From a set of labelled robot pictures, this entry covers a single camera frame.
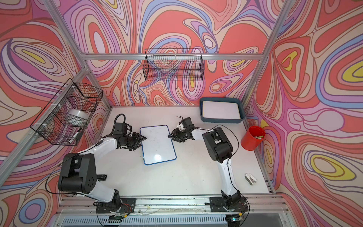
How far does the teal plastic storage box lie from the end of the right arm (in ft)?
0.73

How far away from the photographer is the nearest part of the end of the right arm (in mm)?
823

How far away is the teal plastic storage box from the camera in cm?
109
